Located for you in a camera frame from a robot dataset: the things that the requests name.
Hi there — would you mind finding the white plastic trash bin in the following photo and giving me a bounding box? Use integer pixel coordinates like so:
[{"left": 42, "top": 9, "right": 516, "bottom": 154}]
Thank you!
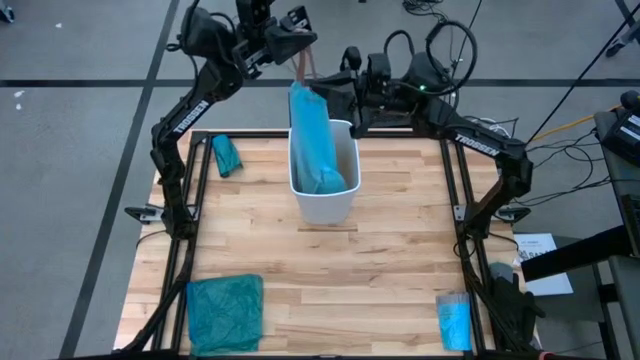
[{"left": 288, "top": 118, "right": 362, "bottom": 226}]

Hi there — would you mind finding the thin black pole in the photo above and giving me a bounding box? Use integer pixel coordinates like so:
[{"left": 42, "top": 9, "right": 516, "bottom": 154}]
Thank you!
[{"left": 524, "top": 2, "right": 640, "bottom": 146}]

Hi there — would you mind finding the black equipment case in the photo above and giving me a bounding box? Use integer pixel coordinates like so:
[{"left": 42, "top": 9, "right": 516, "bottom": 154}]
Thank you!
[{"left": 593, "top": 88, "right": 640, "bottom": 169}]

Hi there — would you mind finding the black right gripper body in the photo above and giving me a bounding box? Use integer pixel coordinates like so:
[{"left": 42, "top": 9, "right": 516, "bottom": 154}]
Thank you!
[{"left": 342, "top": 45, "right": 401, "bottom": 140}]

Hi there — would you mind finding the white printed paper sheet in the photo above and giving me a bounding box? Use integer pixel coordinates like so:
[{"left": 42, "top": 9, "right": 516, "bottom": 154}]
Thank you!
[{"left": 512, "top": 232, "right": 575, "bottom": 297}]

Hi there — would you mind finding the folded light blue bag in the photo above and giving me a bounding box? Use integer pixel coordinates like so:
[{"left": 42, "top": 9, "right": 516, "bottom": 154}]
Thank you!
[{"left": 434, "top": 291, "right": 474, "bottom": 352}]

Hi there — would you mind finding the thin black floor cable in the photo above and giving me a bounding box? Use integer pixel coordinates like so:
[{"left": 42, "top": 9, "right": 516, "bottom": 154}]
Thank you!
[{"left": 446, "top": 0, "right": 484, "bottom": 69}]

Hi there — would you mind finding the small rolled teal bag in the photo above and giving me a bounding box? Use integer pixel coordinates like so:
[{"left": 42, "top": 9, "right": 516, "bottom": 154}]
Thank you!
[{"left": 210, "top": 133, "right": 244, "bottom": 179}]

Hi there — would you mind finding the black side desk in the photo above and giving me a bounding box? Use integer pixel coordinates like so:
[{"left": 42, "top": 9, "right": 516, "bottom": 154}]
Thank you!
[{"left": 519, "top": 192, "right": 640, "bottom": 360}]

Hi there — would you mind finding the black floor cable bundle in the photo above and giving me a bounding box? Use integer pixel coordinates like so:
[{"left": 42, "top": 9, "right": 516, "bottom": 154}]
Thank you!
[{"left": 514, "top": 127, "right": 614, "bottom": 207}]

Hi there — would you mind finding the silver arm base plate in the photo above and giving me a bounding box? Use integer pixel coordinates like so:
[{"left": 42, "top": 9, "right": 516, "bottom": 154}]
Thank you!
[
  {"left": 124, "top": 205, "right": 166, "bottom": 225},
  {"left": 453, "top": 203, "right": 532, "bottom": 225}
]

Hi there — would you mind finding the large teal bag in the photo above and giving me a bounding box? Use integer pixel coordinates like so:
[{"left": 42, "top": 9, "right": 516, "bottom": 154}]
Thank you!
[{"left": 185, "top": 273, "right": 265, "bottom": 357}]

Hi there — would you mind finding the black cloth bundle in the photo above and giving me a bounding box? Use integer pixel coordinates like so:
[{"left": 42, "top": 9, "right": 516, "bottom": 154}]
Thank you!
[{"left": 487, "top": 262, "right": 547, "bottom": 351}]

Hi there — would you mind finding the light blue trash bag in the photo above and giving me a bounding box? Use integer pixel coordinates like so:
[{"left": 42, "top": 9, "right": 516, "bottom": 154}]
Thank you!
[{"left": 288, "top": 44, "right": 349, "bottom": 196}]

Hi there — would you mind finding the yellow floor cable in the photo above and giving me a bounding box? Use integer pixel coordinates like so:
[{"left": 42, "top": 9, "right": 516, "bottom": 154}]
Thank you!
[{"left": 529, "top": 103, "right": 624, "bottom": 146}]

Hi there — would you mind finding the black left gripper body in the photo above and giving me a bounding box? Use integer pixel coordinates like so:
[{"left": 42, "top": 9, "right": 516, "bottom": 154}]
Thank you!
[{"left": 233, "top": 0, "right": 281, "bottom": 79}]

